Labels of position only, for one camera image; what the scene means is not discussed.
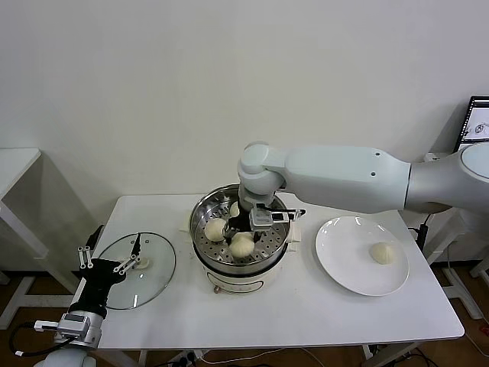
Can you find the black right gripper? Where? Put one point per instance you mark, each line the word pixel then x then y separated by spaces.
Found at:
pixel 241 221

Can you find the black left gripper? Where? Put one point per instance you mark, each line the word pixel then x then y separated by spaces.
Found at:
pixel 99 283

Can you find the white steamed baozi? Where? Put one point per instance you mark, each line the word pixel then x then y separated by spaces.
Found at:
pixel 214 230
pixel 241 247
pixel 234 209
pixel 383 253

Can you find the round glass pot lid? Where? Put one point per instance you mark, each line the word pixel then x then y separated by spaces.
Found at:
pixel 156 267

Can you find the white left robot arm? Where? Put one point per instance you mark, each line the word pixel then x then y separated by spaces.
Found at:
pixel 95 330

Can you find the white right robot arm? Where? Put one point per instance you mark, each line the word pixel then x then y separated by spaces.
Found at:
pixel 344 176

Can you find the stainless steel steamer basket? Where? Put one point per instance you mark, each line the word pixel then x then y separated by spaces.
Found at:
pixel 275 237

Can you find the white round plate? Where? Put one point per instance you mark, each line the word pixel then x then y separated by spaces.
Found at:
pixel 344 248

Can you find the white power strip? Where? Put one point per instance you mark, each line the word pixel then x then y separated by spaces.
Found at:
pixel 189 357

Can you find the black power adapter block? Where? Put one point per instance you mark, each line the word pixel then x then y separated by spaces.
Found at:
pixel 421 235

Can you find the dark open laptop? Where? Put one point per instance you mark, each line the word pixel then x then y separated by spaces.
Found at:
pixel 477 118

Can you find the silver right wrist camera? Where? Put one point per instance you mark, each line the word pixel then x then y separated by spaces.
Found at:
pixel 260 218

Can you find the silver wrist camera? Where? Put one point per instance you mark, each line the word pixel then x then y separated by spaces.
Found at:
pixel 74 321
pixel 260 218

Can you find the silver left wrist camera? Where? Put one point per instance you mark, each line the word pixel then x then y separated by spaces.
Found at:
pixel 74 321

